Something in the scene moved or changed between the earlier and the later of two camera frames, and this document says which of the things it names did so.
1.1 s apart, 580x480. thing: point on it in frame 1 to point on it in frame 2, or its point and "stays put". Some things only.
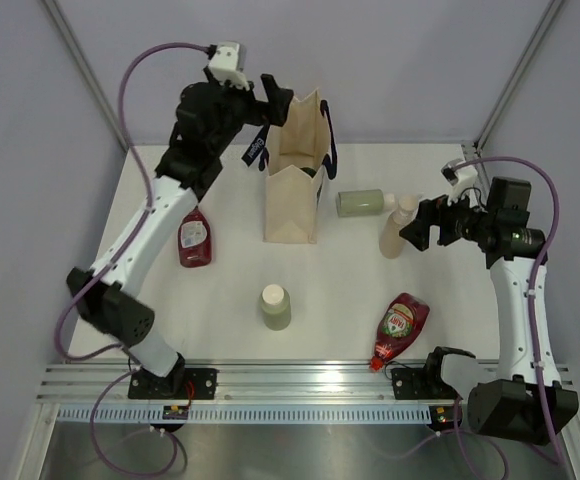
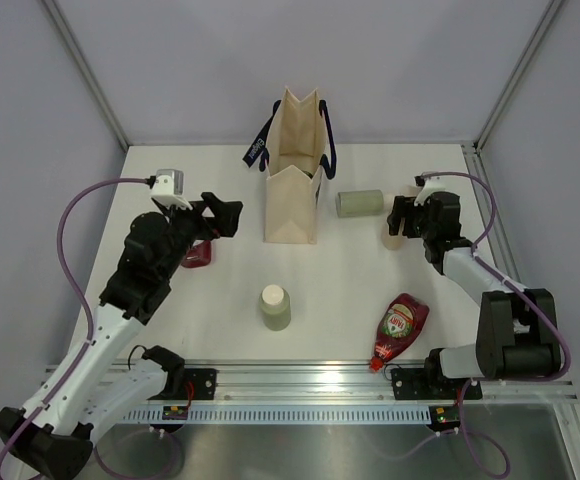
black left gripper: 275,110 to 225,215
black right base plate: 421,384 stays put
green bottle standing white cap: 276,307 stays put
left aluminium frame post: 85,69 stays put
